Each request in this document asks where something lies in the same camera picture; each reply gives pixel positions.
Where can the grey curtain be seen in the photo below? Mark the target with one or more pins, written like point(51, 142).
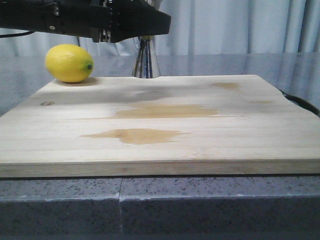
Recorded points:
point(201, 27)

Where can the black cord loop handle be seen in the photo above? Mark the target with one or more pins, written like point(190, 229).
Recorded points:
point(301, 103)

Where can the wooden cutting board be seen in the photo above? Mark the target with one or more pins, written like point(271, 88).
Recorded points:
point(172, 125)

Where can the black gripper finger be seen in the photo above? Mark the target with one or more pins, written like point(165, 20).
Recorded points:
point(136, 18)

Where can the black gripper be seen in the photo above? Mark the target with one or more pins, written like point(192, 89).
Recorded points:
point(79, 18)

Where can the steel double jigger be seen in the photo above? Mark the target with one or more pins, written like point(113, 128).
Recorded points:
point(146, 64)

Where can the yellow lemon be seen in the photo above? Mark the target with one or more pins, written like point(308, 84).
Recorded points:
point(69, 63)

